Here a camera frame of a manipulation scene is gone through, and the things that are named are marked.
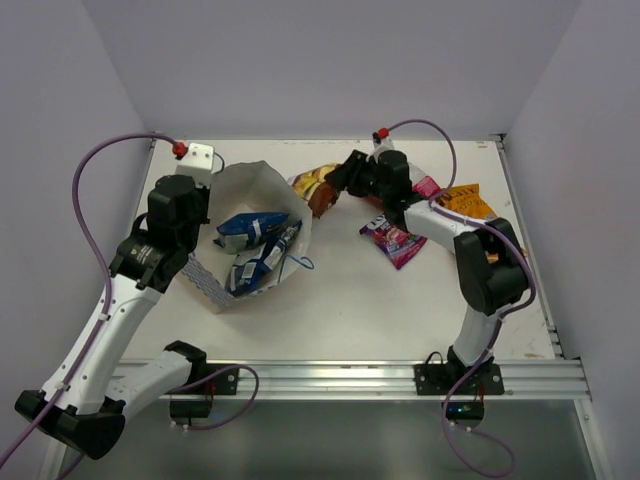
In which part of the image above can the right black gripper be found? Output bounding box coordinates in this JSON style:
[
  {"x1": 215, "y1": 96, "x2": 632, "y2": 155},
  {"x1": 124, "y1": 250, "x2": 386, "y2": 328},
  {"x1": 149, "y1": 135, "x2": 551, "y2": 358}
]
[{"x1": 323, "y1": 149, "x2": 389, "y2": 203}]

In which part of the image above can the brown Chuba chips bag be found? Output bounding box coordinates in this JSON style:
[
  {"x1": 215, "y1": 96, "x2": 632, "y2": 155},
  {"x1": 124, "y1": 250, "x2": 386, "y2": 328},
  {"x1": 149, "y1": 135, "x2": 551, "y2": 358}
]
[{"x1": 287, "y1": 163, "x2": 340, "y2": 218}]

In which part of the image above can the blue Doritos bag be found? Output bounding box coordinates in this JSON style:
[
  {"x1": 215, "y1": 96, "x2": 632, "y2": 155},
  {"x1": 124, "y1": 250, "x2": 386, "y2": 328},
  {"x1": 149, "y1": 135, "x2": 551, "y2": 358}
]
[{"x1": 213, "y1": 212, "x2": 289, "y2": 254}]

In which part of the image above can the blue checkered paper bag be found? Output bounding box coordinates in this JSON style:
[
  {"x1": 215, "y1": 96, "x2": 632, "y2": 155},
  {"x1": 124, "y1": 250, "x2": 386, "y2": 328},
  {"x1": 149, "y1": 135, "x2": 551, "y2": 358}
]
[{"x1": 181, "y1": 161, "x2": 312, "y2": 313}]

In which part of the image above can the pink snack bag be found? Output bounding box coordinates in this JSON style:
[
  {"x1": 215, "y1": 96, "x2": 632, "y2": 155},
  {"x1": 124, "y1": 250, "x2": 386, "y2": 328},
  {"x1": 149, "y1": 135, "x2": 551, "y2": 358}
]
[{"x1": 409, "y1": 163, "x2": 441, "y2": 198}]

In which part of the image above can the purple candy bag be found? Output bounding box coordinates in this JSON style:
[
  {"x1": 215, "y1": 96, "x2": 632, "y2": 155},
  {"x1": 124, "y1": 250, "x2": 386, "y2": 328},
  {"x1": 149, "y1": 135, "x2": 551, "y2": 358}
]
[{"x1": 359, "y1": 214, "x2": 428, "y2": 270}]

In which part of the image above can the blue Kettle chips bag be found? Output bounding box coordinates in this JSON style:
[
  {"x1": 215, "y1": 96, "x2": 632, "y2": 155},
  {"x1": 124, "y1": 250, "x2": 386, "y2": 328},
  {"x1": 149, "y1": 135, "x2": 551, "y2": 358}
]
[{"x1": 226, "y1": 220, "x2": 303, "y2": 298}]

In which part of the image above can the orange Kettle chips bag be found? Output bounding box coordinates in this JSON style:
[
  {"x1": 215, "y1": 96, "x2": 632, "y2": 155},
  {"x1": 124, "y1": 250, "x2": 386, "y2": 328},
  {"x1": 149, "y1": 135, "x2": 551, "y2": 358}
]
[{"x1": 436, "y1": 183, "x2": 497, "y2": 221}]

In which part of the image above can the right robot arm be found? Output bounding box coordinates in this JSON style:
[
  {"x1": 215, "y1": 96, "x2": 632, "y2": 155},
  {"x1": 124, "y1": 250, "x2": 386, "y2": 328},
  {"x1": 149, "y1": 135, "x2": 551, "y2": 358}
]
[{"x1": 325, "y1": 150, "x2": 535, "y2": 393}]

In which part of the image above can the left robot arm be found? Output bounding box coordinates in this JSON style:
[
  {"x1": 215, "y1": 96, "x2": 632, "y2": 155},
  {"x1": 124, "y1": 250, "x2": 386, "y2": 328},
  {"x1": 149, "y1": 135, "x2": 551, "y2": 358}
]
[{"x1": 15, "y1": 174, "x2": 210, "y2": 460}]

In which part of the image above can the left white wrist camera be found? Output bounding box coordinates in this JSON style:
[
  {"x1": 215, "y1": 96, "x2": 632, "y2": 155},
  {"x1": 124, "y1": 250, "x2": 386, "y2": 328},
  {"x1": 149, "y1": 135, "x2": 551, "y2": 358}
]
[{"x1": 171, "y1": 142, "x2": 215, "y2": 188}]

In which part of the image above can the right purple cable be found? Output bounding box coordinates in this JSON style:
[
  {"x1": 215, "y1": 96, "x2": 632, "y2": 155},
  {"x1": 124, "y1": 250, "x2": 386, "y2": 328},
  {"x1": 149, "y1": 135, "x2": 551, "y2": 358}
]
[{"x1": 387, "y1": 118, "x2": 539, "y2": 478}]

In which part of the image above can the purple cable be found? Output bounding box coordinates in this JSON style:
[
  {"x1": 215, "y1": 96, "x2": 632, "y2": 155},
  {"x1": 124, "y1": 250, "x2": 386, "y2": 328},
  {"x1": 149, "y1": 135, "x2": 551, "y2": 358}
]
[
  {"x1": 387, "y1": 118, "x2": 539, "y2": 478},
  {"x1": 0, "y1": 132, "x2": 261, "y2": 476}
]

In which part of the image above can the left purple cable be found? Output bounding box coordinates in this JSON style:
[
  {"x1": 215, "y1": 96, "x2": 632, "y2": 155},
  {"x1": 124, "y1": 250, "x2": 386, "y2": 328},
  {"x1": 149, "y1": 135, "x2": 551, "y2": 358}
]
[{"x1": 0, "y1": 132, "x2": 261, "y2": 476}]

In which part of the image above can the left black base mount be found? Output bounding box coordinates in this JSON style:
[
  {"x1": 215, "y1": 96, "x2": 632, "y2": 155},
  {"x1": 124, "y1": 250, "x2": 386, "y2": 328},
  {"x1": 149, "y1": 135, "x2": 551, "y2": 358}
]
[{"x1": 165, "y1": 363, "x2": 239, "y2": 426}]

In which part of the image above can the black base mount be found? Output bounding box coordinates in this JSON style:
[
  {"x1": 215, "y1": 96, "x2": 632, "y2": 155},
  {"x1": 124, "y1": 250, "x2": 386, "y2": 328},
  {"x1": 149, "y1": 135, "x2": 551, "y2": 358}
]
[
  {"x1": 165, "y1": 363, "x2": 239, "y2": 426},
  {"x1": 413, "y1": 347, "x2": 506, "y2": 427}
]

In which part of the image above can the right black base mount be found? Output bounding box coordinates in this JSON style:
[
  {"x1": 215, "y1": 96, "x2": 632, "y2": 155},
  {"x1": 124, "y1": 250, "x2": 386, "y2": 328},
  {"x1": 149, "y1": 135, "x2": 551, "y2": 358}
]
[{"x1": 413, "y1": 347, "x2": 506, "y2": 427}]

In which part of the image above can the aluminium mounting rail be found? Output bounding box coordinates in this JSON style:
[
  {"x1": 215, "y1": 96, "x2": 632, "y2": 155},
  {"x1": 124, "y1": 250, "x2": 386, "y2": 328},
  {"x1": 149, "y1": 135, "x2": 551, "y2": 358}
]
[{"x1": 62, "y1": 359, "x2": 591, "y2": 401}]

